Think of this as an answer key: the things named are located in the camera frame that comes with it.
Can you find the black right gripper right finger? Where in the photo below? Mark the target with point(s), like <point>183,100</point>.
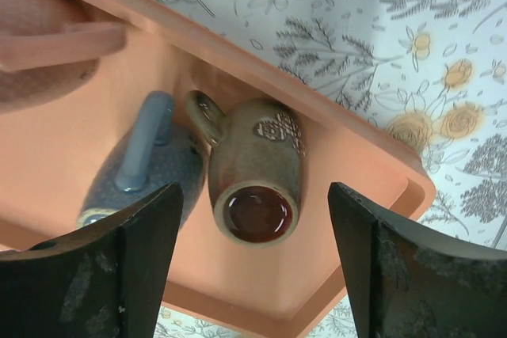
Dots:
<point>407,280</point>

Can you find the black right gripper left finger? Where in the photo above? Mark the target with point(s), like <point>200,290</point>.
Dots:
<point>103,280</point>

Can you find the grey-blue square mug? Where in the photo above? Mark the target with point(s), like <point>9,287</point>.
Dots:
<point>157,151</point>

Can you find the brown striped mug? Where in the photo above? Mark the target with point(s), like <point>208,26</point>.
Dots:
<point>256,169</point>

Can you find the salmon textured mug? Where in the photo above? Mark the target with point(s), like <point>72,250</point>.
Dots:
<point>49,48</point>

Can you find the salmon pink tray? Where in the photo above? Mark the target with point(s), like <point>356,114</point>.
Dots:
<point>279,292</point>

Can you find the floral table mat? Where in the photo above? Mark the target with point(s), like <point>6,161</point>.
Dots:
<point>431,73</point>

